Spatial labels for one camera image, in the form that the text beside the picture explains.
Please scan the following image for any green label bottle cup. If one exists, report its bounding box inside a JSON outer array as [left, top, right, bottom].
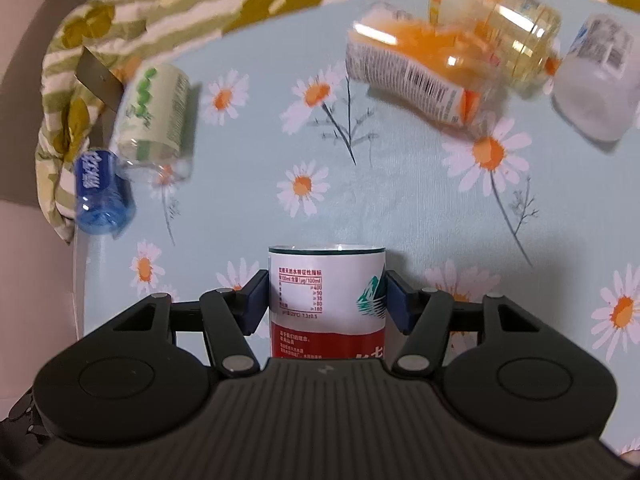
[[112, 64, 191, 185]]

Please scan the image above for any red label bottle cup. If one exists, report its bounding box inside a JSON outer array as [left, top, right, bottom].
[[269, 244, 386, 360]]

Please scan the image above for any yellow orange bottle cup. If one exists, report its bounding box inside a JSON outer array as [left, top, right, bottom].
[[428, 0, 561, 88]]

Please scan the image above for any grey sofa headboard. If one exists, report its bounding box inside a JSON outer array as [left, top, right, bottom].
[[1, 0, 87, 208]]

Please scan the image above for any orange white label bottle cup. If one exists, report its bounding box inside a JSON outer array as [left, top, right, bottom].
[[345, 4, 501, 128]]

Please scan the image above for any light blue daisy tablecloth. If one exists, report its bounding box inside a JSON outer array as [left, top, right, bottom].
[[78, 0, 639, 452]]

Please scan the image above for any white blue label bottle cup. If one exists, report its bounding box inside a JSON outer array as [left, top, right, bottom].
[[552, 14, 639, 143]]

